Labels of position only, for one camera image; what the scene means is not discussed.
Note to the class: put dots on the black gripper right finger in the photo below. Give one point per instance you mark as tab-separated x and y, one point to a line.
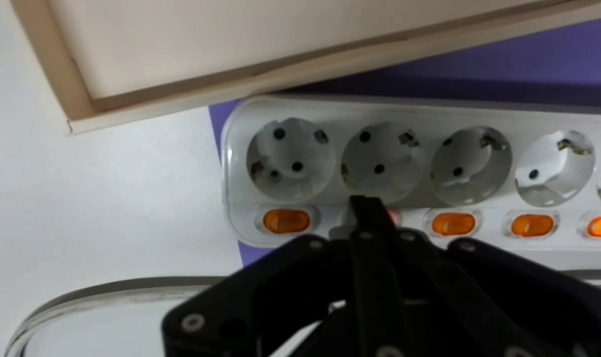
484	298

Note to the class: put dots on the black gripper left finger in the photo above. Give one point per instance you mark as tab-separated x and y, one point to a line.
300	290

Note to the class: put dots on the white multi-socket power strip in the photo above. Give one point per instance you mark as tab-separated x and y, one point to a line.
405	159

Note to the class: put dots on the purple mat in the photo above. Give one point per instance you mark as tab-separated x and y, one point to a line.
510	60

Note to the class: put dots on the light wooden tray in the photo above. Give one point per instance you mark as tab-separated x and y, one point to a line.
246	46

